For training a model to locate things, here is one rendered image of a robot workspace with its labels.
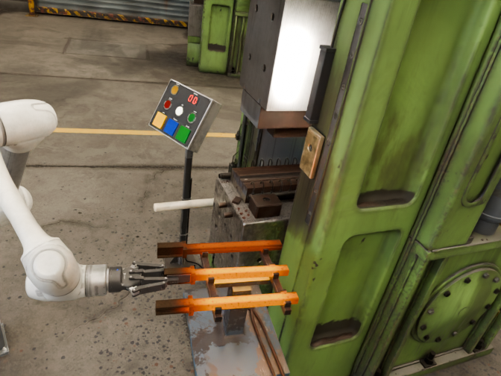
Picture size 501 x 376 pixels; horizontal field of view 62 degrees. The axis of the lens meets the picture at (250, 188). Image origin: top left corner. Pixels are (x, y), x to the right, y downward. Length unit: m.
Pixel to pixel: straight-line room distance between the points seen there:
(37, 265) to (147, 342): 1.42
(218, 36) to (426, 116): 5.33
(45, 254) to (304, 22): 1.08
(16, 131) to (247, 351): 1.03
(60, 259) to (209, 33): 5.81
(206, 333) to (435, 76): 1.16
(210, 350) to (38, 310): 1.40
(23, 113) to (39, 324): 1.37
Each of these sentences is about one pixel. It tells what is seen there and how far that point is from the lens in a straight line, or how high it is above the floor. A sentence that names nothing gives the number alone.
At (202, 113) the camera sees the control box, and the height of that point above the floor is 1.13.
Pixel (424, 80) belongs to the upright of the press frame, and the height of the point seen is 1.59.
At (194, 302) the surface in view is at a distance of 1.23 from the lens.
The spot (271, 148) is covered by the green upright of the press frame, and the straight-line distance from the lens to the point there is 2.06.
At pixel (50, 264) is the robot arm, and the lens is 1.09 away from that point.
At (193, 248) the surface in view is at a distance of 1.38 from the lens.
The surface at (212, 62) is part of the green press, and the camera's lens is 6.72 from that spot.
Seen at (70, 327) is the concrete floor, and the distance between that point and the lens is 2.54.
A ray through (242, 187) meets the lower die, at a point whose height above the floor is 0.97.
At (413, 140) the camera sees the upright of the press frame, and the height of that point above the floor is 1.37.
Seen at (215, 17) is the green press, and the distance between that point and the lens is 6.64.
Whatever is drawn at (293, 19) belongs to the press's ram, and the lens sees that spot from 1.52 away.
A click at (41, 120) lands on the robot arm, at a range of 1.56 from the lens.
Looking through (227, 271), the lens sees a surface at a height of 1.02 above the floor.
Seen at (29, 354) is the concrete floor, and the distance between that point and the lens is 2.48.
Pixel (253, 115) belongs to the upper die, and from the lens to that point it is 1.70.
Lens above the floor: 1.92
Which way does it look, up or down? 31 degrees down
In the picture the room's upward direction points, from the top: 10 degrees clockwise
